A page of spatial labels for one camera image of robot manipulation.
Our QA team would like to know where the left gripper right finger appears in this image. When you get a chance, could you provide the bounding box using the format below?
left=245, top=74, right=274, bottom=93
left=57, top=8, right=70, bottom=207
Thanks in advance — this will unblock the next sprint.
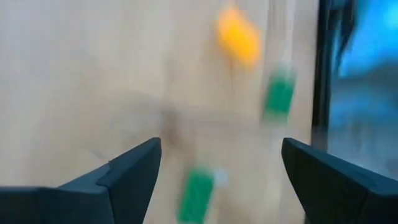
left=281, top=137, right=398, bottom=224

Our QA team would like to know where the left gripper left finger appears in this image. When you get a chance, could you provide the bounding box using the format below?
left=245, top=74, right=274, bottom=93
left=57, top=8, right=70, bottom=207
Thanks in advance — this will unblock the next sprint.
left=0, top=137, right=163, bottom=224

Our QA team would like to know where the green toy brick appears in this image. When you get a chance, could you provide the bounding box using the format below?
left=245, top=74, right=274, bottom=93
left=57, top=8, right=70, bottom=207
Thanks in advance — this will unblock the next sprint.
left=177, top=168, right=216, bottom=224
left=262, top=70, right=296, bottom=123

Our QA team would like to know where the yellow toy brick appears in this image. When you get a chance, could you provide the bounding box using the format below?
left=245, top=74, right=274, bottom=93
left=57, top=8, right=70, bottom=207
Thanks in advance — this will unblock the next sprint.
left=216, top=5, right=261, bottom=67

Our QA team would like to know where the clear plastic bin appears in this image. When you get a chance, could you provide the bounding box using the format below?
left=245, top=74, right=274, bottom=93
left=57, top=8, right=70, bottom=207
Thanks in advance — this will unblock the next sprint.
left=0, top=93, right=312, bottom=224

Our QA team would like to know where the black aluminium table frame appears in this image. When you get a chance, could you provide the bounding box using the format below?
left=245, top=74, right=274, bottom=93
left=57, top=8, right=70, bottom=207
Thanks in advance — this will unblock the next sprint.
left=310, top=0, right=357, bottom=153

